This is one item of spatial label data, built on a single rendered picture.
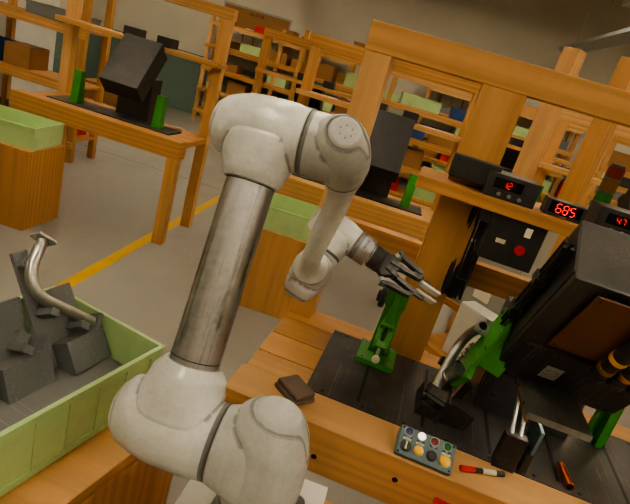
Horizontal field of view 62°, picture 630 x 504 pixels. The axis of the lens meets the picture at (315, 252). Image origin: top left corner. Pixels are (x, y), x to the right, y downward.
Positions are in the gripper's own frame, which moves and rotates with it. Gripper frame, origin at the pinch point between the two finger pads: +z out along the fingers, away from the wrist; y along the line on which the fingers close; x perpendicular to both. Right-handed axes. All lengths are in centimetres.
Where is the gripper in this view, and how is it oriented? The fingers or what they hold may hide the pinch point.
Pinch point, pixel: (427, 293)
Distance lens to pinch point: 159.7
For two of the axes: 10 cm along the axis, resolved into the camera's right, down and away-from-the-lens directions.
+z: 8.2, 5.7, -0.6
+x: -1.8, 3.7, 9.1
